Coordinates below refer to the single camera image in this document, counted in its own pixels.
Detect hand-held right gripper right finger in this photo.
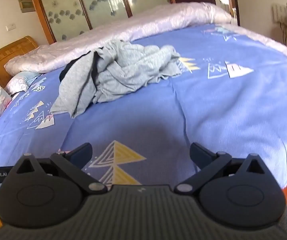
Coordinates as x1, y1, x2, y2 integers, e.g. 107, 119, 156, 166
175, 142, 269, 195

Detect white wall socket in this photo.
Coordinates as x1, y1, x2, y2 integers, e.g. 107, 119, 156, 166
273, 4, 287, 23

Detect black pants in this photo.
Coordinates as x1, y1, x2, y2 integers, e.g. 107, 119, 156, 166
59, 51, 101, 85

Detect wooden headboard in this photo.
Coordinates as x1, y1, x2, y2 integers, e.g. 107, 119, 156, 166
0, 35, 39, 88

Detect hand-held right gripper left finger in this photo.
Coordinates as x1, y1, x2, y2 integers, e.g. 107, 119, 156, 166
13, 142, 108, 195

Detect wall electrical panel box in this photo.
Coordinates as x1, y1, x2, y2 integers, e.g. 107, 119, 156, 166
17, 0, 35, 13

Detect gray pants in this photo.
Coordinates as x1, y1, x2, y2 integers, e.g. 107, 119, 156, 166
50, 39, 184, 118

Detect blue printed bed sheet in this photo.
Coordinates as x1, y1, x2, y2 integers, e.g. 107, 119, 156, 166
0, 24, 287, 193

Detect black power cable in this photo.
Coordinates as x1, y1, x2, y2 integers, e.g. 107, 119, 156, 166
279, 22, 287, 46

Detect wardrobe with frosted glass doors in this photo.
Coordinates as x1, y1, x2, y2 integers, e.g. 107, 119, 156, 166
27, 0, 174, 44

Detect small floral pillow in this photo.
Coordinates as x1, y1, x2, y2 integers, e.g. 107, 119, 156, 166
6, 71, 41, 95

